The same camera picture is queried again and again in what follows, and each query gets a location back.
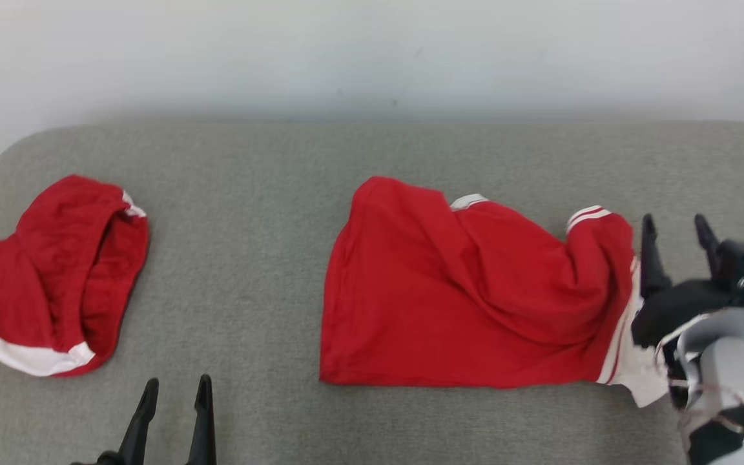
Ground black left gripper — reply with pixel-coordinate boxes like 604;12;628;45
70;375;217;465

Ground red Bulls basketball jersey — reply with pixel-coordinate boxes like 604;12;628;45
319;176;670;409

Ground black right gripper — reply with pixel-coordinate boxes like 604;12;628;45
631;214;744;349

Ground thin right arm cable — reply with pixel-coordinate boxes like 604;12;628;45
655;326;744;453

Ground red shorts with white band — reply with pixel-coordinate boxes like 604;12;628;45
0;174;150;378

